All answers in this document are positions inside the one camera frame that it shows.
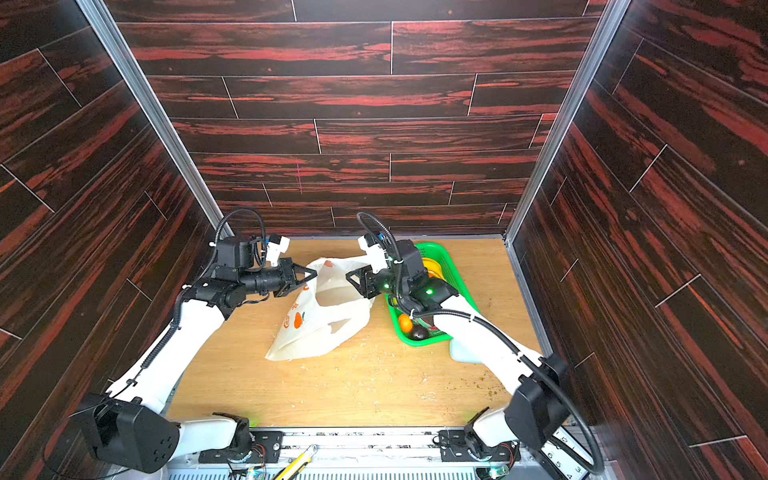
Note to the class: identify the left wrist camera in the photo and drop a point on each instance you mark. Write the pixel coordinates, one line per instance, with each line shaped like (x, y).
(244, 252)

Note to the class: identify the small orange fruit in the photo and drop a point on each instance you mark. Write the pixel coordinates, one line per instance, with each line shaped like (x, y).
(405, 324)

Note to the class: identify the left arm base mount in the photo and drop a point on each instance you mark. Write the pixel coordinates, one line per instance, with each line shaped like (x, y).
(258, 447)

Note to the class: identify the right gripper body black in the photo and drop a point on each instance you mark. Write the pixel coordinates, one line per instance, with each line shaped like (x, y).
(372, 283)

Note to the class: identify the dark purple fruit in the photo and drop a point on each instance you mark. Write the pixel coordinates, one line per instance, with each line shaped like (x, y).
(419, 333)

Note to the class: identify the yellow utility knife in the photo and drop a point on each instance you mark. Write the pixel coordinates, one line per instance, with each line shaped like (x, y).
(294, 468)

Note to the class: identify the green plastic basket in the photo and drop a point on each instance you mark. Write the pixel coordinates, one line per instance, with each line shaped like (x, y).
(438, 255)

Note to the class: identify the yellow banana bunch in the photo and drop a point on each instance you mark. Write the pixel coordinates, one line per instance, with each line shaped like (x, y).
(434, 269)

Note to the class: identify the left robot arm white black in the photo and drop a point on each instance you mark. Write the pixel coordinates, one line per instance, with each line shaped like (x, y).
(125, 426)

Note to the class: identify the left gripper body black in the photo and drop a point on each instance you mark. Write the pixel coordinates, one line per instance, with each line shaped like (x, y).
(289, 279)

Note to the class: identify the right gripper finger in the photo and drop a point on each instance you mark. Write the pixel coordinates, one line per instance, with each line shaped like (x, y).
(364, 273)
(367, 287)

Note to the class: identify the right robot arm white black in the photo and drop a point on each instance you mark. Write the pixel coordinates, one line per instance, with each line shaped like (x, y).
(540, 415)

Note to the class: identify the white plastic bag orange print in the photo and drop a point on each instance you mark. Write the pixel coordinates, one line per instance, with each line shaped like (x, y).
(327, 312)

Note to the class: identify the pale blue object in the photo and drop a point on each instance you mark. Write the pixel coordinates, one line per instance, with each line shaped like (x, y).
(460, 353)

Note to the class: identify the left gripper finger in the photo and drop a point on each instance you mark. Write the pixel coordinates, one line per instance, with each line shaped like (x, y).
(299, 272)
(297, 289)

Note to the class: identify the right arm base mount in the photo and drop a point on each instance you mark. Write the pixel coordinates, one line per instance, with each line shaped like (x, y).
(454, 448)

